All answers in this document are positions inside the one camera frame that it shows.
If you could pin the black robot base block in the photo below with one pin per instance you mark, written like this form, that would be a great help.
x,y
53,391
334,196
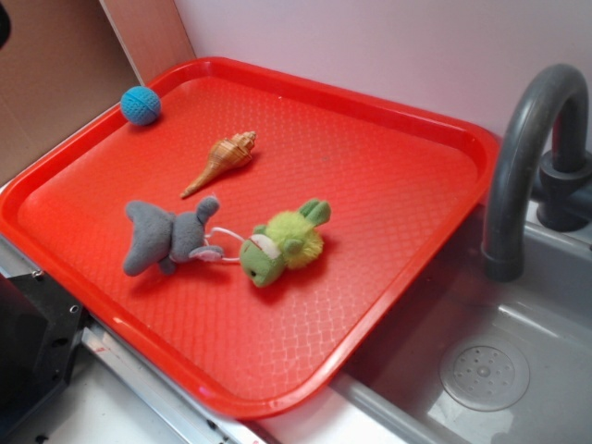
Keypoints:
x,y
41,327

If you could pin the green plush animal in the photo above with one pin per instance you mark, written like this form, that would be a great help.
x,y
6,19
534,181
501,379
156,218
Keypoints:
x,y
290,240

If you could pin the red plastic tray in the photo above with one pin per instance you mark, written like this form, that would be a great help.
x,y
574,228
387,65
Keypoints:
x,y
399,181

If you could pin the tan conch seashell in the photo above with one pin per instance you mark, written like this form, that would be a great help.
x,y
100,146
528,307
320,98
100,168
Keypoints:
x,y
225,155

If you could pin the gray plush elephant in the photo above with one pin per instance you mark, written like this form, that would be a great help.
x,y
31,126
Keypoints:
x,y
165,239

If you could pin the blue textured ball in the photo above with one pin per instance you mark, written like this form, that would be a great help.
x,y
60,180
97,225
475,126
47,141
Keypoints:
x,y
141,106

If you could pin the gray toy sink basin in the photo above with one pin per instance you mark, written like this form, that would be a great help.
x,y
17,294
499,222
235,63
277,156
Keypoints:
x,y
461,358

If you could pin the gray toy faucet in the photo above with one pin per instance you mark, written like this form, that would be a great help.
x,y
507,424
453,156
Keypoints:
x,y
543,158

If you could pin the brown cardboard panel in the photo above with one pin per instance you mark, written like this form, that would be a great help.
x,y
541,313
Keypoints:
x,y
66,62

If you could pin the dark object top left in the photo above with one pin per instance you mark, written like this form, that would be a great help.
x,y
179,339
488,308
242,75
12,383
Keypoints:
x,y
5,26

